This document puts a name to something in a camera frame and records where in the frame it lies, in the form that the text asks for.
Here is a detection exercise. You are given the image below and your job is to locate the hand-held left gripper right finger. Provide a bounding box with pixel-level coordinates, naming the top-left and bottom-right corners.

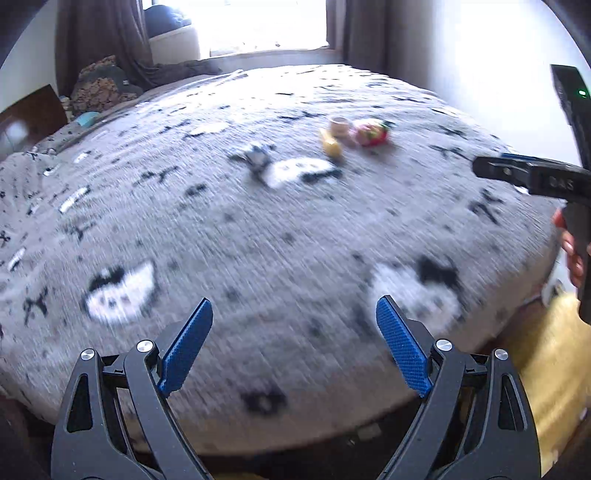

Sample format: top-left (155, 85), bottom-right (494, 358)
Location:
top-left (375, 295), bottom-right (542, 480)

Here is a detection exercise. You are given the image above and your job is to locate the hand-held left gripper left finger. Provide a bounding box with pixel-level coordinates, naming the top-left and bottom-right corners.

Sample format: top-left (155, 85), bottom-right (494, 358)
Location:
top-left (51, 298), bottom-right (215, 480)

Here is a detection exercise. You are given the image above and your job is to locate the red green plush toy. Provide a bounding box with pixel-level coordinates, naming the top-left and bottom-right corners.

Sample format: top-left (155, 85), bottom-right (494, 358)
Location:
top-left (350, 119), bottom-right (390, 147)

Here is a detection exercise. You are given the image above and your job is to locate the small white cup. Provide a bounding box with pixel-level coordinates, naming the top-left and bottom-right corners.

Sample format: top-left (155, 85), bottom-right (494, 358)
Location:
top-left (329, 115), bottom-right (354, 138)

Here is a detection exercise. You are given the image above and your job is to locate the person's right hand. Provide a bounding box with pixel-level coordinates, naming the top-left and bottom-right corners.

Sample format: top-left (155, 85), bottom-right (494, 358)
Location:
top-left (553, 208), bottom-right (586, 289)

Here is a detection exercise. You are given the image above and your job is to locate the grey printed blanket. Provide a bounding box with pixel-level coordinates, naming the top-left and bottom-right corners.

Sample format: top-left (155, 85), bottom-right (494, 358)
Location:
top-left (0, 64), bottom-right (568, 455)

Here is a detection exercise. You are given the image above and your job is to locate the brown curtain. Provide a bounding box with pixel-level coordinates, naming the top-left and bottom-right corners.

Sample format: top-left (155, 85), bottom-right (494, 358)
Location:
top-left (54, 0), bottom-right (155, 93)
top-left (325, 0), bottom-right (393, 75)

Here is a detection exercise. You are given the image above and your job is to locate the dark wooden headboard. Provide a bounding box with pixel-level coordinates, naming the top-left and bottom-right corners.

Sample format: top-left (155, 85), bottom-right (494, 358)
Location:
top-left (0, 84), bottom-right (69, 162)

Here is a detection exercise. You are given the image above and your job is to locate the brown patterned pillow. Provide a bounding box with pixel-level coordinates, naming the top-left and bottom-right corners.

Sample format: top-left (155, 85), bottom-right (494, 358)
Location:
top-left (69, 55), bottom-right (141, 116)

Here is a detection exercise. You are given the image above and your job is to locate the dark brown cloth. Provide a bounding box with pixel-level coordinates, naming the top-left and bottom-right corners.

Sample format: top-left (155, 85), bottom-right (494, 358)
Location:
top-left (139, 59), bottom-right (222, 85)

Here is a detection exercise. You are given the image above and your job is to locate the window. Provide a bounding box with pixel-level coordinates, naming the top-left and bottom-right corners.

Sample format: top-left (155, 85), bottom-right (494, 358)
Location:
top-left (143, 0), bottom-right (328, 52)

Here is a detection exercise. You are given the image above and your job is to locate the dark cloth bundle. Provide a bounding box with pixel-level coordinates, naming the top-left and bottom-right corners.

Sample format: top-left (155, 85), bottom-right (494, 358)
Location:
top-left (143, 4), bottom-right (195, 40)

